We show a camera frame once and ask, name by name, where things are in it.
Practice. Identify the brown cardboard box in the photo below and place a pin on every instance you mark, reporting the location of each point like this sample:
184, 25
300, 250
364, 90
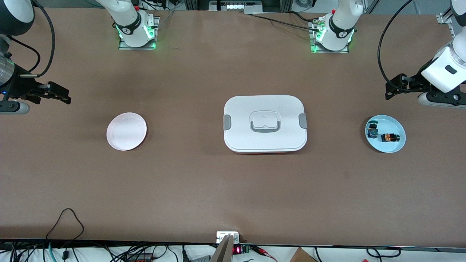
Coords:
301, 256

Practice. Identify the red digit display module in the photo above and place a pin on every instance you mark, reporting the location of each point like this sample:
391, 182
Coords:
236, 250

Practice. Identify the white socket block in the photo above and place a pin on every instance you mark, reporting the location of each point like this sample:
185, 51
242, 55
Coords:
222, 235

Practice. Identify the red clip leads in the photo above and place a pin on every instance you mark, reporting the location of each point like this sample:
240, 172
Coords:
262, 250

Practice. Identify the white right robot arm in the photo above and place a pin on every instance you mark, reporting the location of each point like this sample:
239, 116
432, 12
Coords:
129, 22

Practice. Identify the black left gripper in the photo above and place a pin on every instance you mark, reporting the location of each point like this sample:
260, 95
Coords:
414, 83

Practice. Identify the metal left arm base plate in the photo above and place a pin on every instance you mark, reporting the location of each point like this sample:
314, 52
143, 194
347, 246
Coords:
312, 36

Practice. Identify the grey metal bar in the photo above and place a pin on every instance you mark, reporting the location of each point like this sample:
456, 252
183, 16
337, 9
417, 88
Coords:
222, 253

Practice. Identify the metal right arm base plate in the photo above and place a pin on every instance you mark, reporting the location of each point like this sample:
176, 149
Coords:
156, 22

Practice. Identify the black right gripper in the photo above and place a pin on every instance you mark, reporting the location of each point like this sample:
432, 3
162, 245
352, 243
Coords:
19, 88

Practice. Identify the white lunch box grey clips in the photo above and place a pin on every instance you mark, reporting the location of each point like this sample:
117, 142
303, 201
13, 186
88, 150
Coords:
265, 140

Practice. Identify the light blue round plate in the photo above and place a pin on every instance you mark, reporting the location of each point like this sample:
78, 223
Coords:
391, 123

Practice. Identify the orange push button switch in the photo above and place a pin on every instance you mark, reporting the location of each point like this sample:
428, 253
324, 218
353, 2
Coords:
389, 138

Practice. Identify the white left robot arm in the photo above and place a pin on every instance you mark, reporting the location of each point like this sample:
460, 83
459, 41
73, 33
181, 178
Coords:
446, 71

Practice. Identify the pink round plate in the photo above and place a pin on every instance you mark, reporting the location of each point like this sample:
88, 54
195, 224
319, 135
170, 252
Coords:
126, 131

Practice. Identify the grey device with lit ports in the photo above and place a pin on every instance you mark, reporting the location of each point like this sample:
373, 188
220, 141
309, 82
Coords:
236, 6

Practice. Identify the small green circuit board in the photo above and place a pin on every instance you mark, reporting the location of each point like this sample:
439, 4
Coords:
245, 249

